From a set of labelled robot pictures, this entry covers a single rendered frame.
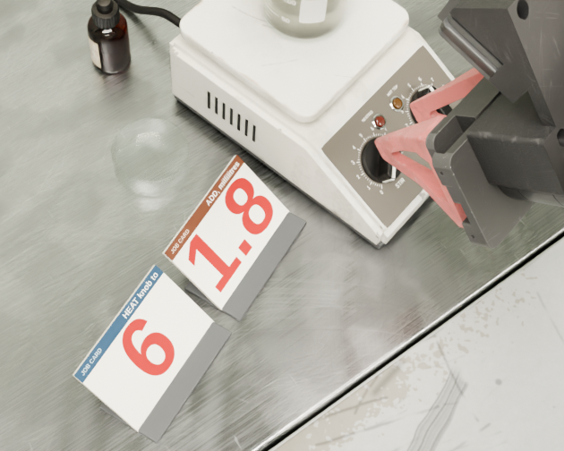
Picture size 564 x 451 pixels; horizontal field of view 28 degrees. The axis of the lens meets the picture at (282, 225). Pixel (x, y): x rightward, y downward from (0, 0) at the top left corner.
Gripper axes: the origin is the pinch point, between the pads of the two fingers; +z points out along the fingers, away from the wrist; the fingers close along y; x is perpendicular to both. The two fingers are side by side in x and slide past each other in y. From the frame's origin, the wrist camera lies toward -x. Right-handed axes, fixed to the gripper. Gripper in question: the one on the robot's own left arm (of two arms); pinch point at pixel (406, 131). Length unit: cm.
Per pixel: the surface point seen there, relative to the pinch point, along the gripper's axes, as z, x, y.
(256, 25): 14.0, -5.5, -2.7
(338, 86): 8.3, -0.8, -2.6
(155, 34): 26.9, -4.8, -2.1
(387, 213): 6.3, 7.9, 0.0
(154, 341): 11.4, 5.1, 17.1
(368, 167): 7.1, 4.7, -0.9
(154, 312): 11.8, 3.8, 15.8
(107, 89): 26.2, -4.3, 4.0
